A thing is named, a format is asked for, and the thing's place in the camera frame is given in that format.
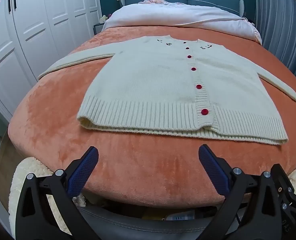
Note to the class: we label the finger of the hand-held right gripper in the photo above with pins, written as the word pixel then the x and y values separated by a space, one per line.
pixel 283 180

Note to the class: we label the cream knit cardigan red buttons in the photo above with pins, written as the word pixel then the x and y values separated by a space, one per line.
pixel 150 85

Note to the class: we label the grey leather bed frame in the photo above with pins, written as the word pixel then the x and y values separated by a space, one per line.
pixel 138 221

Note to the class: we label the white panelled wardrobe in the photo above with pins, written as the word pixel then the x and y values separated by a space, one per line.
pixel 37 17

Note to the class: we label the orange plush blanket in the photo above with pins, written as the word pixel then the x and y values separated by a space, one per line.
pixel 138 170

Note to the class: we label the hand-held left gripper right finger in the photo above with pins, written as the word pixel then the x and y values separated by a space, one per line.
pixel 214 170

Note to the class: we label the white blue printed packet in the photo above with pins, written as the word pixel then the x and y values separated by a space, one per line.
pixel 180 216

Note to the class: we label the dark nightstand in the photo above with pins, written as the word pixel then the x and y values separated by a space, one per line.
pixel 97 28

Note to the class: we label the cream fluffy rug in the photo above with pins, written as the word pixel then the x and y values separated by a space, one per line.
pixel 22 170

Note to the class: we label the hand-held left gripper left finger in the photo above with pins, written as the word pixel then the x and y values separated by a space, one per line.
pixel 84 170

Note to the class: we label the white duvet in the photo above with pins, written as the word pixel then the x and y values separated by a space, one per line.
pixel 175 15

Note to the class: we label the tissue box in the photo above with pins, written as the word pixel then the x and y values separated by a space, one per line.
pixel 103 18

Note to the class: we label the grey pleated curtain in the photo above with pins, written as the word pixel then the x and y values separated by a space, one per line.
pixel 275 25

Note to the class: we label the pink ruffled pillow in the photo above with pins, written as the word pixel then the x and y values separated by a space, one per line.
pixel 158 0

